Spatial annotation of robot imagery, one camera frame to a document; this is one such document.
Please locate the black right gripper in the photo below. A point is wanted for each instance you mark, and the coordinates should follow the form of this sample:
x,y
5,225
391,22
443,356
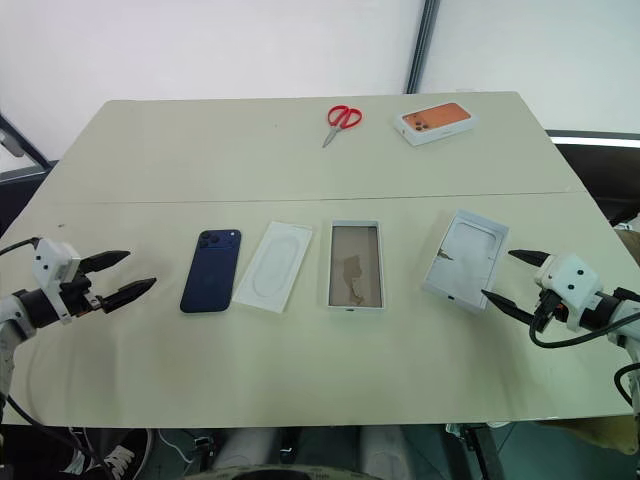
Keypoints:
x,y
549,307

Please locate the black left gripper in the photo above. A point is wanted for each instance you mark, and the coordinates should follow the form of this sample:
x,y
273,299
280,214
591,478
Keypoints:
x,y
77,295

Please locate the dark blue smartphone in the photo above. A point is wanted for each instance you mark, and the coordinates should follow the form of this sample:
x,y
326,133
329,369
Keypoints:
x,y
210,275

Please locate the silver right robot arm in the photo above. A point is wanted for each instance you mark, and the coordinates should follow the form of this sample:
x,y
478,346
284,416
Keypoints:
x,y
625,312

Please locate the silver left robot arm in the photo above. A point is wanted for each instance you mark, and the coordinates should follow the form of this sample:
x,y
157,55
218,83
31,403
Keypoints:
x,y
31,306

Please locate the white torn box lid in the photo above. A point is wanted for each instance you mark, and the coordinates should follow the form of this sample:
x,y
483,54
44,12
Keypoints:
x,y
465,270

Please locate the white open box base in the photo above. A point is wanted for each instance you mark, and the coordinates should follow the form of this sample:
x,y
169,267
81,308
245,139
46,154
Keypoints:
x,y
355,260

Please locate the white box orange phone print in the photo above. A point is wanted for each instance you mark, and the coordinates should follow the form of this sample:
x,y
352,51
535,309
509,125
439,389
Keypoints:
x,y
435,125

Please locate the dark desk grey edge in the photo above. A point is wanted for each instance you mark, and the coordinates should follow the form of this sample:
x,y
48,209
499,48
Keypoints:
x,y
600,170

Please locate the white paper insert tray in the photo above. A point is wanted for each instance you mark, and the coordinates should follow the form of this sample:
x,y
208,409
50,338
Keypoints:
x,y
272,270

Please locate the black table leg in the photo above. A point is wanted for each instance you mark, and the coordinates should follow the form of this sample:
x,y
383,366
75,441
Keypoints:
x,y
482,452

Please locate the black shoe white laces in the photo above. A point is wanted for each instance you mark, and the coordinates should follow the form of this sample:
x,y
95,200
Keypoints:
x,y
115,455

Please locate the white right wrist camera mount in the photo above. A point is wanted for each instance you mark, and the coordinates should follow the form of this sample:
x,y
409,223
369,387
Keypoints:
x,y
575,280

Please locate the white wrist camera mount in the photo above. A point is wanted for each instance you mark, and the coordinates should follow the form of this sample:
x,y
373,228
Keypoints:
x,y
575,280
50,260

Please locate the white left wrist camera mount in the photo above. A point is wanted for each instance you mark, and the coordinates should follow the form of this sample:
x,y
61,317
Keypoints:
x,y
50,260

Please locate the dark blue-grey frame rail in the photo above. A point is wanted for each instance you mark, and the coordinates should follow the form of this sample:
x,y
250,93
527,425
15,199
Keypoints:
x,y
25,150

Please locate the dark window frame post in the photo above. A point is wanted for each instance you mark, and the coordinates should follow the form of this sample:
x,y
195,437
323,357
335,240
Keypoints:
x,y
422,45

